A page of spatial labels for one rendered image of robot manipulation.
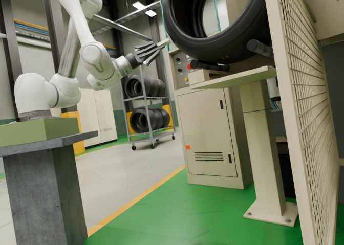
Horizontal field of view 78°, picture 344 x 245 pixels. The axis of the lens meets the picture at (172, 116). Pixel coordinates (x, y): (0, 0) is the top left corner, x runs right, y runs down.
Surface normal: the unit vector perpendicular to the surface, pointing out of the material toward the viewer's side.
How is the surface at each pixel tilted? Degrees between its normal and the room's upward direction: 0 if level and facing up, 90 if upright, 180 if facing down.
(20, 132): 90
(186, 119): 90
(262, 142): 90
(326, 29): 90
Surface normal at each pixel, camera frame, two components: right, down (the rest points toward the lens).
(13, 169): 0.04, 0.00
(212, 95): -0.63, 0.11
